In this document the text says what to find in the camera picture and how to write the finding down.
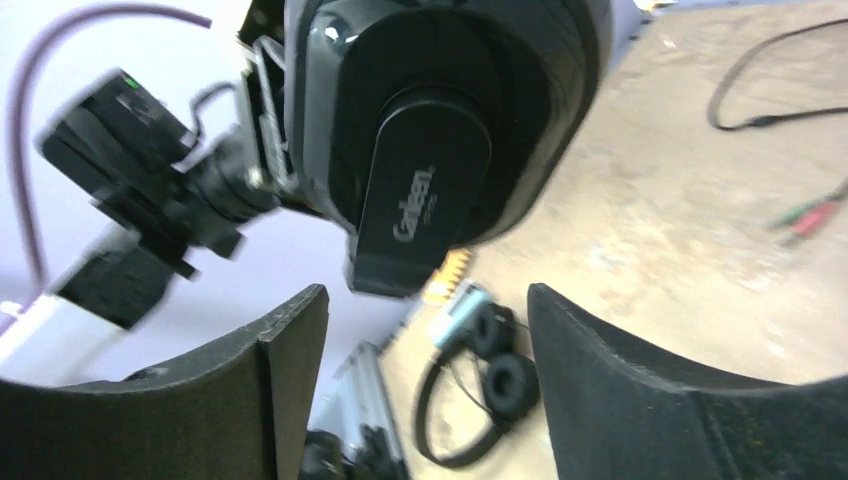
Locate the black over-ear headphones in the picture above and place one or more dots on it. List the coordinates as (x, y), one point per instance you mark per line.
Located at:
(509, 385)

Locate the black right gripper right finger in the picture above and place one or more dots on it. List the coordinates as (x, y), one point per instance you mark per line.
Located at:
(620, 407)

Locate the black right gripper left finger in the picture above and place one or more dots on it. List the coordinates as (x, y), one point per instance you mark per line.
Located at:
(234, 408)

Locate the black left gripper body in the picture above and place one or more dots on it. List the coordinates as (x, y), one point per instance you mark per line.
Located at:
(150, 173)

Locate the black headband headset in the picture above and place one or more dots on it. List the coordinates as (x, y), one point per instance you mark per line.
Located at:
(421, 126)

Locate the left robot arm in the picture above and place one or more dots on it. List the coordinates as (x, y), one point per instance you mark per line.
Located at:
(115, 283)

